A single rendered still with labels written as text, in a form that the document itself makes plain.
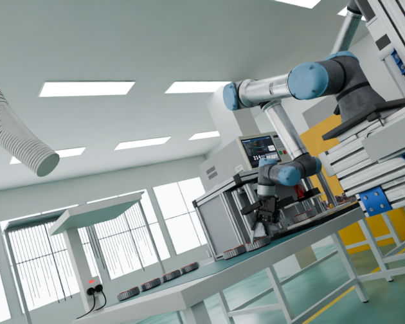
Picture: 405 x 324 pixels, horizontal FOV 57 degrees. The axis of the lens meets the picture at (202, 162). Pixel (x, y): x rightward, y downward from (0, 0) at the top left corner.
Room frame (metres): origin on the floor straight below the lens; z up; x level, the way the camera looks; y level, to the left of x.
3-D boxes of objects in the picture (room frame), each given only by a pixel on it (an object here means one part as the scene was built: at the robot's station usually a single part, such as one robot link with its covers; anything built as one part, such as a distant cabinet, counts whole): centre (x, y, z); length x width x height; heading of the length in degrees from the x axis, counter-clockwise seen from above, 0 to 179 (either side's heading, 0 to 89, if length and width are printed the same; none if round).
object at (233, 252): (1.76, 0.02, 0.77); 0.11 x 0.11 x 0.04
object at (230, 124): (6.26, -0.78, 1.65); 0.50 x 0.45 x 3.30; 41
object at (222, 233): (2.07, 0.04, 0.91); 0.28 x 0.03 x 0.32; 41
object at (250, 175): (2.22, -0.25, 1.09); 0.68 x 0.44 x 0.05; 131
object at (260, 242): (1.64, -0.09, 0.77); 0.11 x 0.11 x 0.04
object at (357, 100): (1.23, -0.57, 1.09); 0.15 x 0.15 x 0.10
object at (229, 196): (2.17, -0.30, 0.92); 0.66 x 0.01 x 0.30; 131
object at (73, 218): (1.82, 0.60, 0.98); 0.37 x 0.35 x 0.46; 131
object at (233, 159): (2.23, -0.26, 1.22); 0.44 x 0.39 x 0.20; 131
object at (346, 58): (1.23, -0.56, 1.20); 0.13 x 0.12 x 0.14; 120
